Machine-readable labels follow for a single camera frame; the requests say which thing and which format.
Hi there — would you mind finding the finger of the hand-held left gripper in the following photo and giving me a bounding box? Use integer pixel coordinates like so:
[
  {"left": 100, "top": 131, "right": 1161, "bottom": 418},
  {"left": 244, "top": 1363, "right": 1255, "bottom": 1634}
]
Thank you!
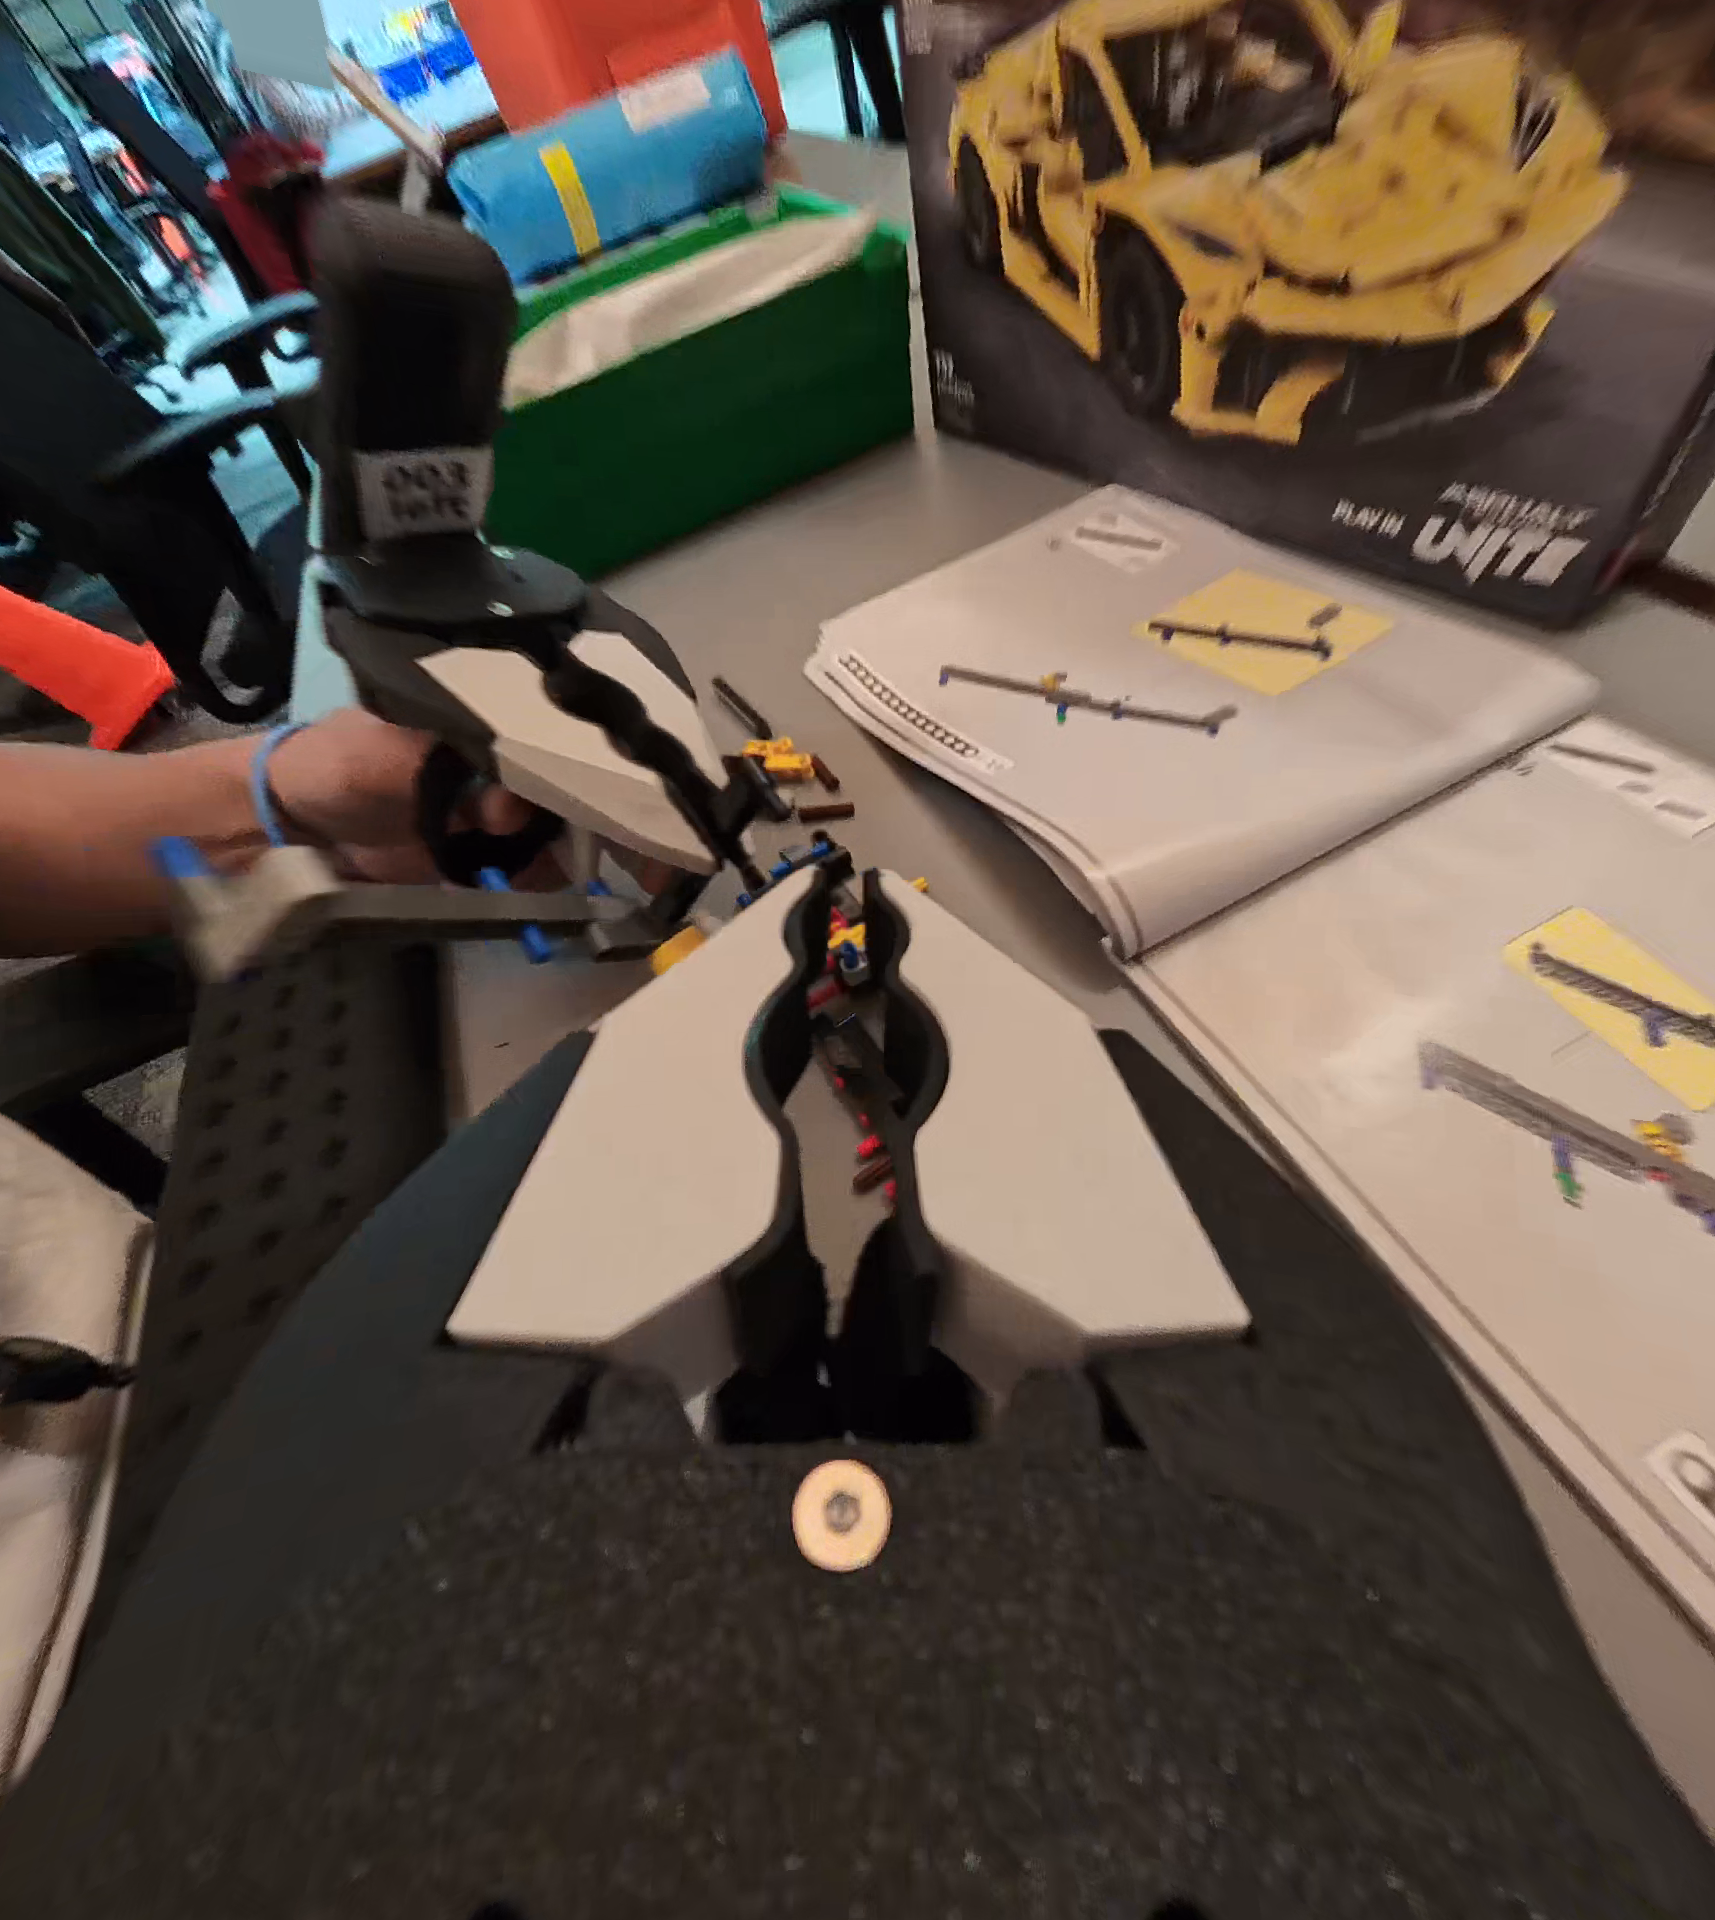
[
  {"left": 564, "top": 626, "right": 770, "bottom": 849},
  {"left": 420, "top": 647, "right": 772, "bottom": 889}
]

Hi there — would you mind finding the black office chair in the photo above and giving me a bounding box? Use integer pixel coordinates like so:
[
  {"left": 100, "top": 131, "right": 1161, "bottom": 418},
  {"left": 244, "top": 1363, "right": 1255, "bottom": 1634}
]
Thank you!
[{"left": 0, "top": 194, "right": 326, "bottom": 729}]

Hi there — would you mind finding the green storage box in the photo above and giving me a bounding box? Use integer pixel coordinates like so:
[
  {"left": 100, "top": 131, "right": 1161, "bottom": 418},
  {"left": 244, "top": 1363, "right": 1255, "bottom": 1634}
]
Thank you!
[{"left": 490, "top": 185, "right": 921, "bottom": 584}]

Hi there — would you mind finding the blue wristband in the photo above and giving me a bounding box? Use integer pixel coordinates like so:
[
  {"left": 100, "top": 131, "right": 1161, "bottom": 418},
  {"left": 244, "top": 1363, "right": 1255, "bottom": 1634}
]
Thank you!
[{"left": 246, "top": 719, "right": 314, "bottom": 851}]

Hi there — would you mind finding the lego car chassis assembly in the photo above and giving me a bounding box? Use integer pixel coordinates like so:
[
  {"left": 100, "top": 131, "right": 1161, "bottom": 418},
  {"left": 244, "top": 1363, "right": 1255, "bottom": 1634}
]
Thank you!
[{"left": 734, "top": 840, "right": 937, "bottom": 1202}]

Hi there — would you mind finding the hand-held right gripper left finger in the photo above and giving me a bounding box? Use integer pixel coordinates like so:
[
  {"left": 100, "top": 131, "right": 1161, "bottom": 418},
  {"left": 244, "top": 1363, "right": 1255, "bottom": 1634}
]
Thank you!
[{"left": 444, "top": 865, "right": 835, "bottom": 1382}]

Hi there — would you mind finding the orange traffic cone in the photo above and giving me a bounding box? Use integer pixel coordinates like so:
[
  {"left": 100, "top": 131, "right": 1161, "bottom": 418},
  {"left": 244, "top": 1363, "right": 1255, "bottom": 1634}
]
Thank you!
[{"left": 0, "top": 558, "right": 182, "bottom": 751}]

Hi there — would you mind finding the person's left hand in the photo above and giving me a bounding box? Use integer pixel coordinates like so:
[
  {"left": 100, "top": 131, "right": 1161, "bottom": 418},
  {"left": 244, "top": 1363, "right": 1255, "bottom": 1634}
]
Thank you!
[{"left": 264, "top": 704, "right": 458, "bottom": 889}]

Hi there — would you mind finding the blue rolled package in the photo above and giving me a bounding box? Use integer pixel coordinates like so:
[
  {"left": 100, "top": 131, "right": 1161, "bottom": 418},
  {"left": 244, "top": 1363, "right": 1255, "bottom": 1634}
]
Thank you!
[{"left": 444, "top": 43, "right": 774, "bottom": 289}]

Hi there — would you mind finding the red tote bag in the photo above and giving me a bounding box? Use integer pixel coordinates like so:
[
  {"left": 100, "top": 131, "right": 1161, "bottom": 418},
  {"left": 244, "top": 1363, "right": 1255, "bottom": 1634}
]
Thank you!
[{"left": 450, "top": 0, "right": 792, "bottom": 138}]

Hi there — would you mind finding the person's left forearm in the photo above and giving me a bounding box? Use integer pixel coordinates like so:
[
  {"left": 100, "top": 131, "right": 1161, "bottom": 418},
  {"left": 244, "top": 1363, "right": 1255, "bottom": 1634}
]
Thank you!
[{"left": 0, "top": 731, "right": 286, "bottom": 962}]

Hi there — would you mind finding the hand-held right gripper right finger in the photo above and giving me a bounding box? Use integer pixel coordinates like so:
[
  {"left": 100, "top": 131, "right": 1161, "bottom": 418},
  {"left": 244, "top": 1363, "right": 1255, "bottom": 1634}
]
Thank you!
[{"left": 861, "top": 865, "right": 1255, "bottom": 1400}]

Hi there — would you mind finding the long dark grey lego beam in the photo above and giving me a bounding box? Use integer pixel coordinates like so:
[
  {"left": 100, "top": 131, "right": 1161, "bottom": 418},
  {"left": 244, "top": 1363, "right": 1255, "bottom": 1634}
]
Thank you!
[{"left": 150, "top": 832, "right": 716, "bottom": 992}]

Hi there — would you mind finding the yellow car lego box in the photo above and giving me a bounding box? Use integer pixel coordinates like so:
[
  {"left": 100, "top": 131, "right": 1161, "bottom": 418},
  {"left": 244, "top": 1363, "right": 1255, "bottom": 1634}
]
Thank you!
[{"left": 899, "top": 0, "right": 1715, "bottom": 632}]

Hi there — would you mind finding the instruction booklet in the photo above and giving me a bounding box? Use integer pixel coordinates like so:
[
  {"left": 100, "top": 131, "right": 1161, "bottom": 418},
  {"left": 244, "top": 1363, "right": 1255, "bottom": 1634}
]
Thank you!
[{"left": 804, "top": 482, "right": 1715, "bottom": 1763}]

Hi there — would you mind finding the black badge reel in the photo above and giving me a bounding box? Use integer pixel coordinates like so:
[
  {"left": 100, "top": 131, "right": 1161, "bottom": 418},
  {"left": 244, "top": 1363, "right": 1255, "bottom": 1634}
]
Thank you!
[{"left": 0, "top": 1332, "right": 140, "bottom": 1410}]

